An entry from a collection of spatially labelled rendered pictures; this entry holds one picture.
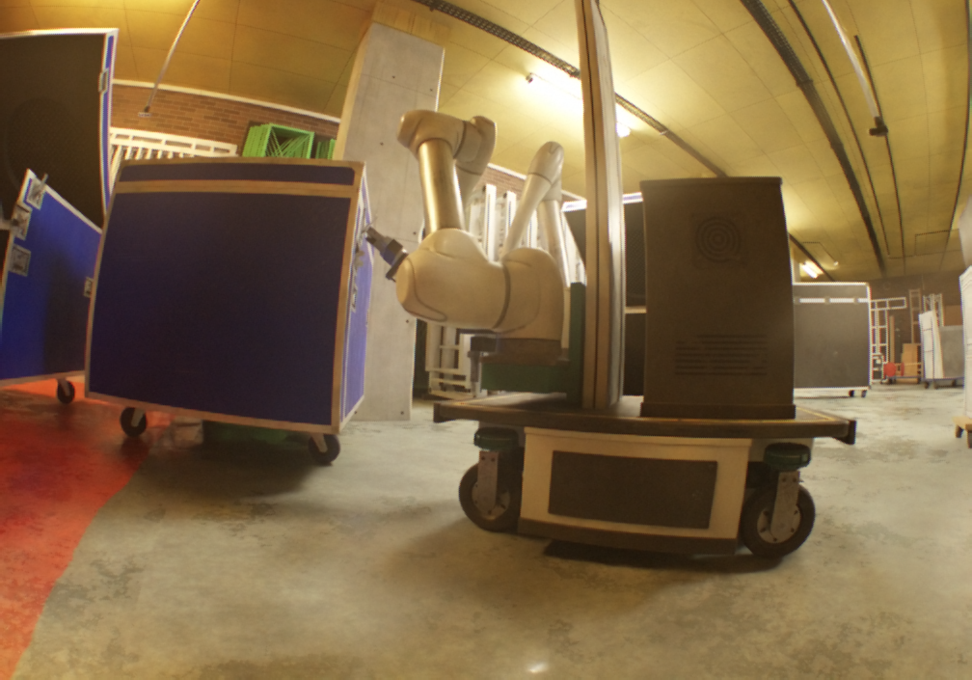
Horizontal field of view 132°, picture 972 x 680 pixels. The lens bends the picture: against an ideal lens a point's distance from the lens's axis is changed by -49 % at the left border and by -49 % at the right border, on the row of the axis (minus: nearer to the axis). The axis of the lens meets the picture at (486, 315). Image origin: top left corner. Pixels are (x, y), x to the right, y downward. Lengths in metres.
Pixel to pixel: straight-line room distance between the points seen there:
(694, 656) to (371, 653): 0.46
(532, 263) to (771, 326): 0.54
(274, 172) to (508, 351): 1.03
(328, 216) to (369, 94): 1.92
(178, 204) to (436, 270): 1.09
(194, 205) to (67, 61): 1.30
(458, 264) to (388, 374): 1.97
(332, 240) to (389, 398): 1.58
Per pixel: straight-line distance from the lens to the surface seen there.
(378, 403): 2.77
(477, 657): 0.65
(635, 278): 3.80
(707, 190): 0.99
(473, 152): 1.36
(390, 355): 2.77
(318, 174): 1.50
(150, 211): 1.71
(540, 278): 0.94
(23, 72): 2.75
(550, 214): 1.69
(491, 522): 1.07
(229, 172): 1.61
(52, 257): 2.19
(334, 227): 1.42
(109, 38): 2.40
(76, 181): 2.80
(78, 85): 2.53
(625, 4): 3.77
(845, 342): 6.77
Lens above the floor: 0.42
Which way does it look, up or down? 6 degrees up
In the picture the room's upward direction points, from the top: 3 degrees clockwise
